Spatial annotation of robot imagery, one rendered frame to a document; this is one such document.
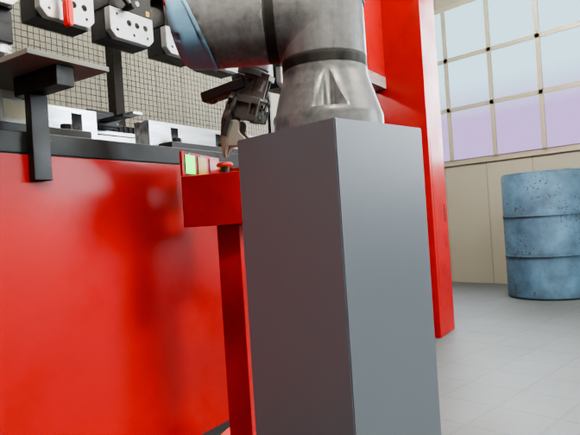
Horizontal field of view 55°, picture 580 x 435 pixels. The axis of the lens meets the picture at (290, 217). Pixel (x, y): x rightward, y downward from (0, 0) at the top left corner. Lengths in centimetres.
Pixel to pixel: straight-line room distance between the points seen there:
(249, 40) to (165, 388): 98
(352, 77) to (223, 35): 18
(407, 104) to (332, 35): 234
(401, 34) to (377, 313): 257
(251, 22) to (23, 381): 83
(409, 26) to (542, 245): 184
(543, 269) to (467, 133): 160
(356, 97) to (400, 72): 240
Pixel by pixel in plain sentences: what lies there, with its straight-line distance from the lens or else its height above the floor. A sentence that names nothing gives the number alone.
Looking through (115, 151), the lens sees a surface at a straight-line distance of 138.
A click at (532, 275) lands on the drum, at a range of 420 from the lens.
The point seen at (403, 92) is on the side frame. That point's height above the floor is 130.
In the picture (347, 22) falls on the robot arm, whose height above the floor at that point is 91.
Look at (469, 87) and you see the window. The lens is 528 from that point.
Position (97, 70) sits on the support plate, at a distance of 123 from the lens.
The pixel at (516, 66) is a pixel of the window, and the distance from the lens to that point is 512.
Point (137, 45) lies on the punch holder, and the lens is 167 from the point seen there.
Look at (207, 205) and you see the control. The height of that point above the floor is 71.
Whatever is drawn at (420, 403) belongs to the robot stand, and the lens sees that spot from 78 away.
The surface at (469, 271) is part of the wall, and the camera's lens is 528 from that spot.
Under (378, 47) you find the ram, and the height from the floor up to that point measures 155.
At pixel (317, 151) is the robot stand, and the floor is 74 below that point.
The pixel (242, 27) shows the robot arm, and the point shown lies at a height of 91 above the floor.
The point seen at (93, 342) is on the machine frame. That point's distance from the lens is 133.
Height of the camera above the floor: 66
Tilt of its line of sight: level
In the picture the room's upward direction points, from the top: 4 degrees counter-clockwise
